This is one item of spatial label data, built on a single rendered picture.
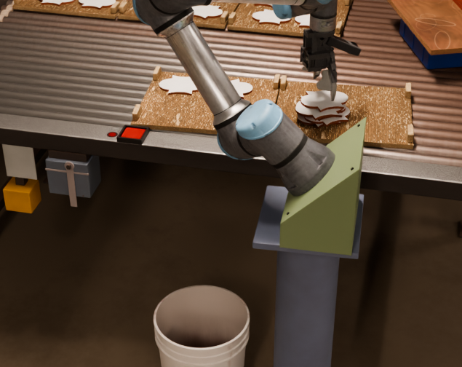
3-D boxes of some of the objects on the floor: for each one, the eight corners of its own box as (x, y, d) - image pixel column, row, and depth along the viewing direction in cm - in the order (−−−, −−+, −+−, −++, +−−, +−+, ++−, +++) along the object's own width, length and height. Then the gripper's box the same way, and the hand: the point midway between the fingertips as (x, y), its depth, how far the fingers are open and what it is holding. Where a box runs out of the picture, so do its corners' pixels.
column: (353, 499, 271) (380, 269, 223) (228, 480, 277) (227, 253, 229) (361, 403, 303) (385, 185, 255) (247, 389, 308) (250, 172, 260)
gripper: (294, 17, 267) (292, 78, 277) (318, 44, 251) (314, 108, 262) (321, 14, 269) (318, 74, 279) (347, 41, 253) (343, 104, 264)
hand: (325, 89), depth 271 cm, fingers open, 14 cm apart
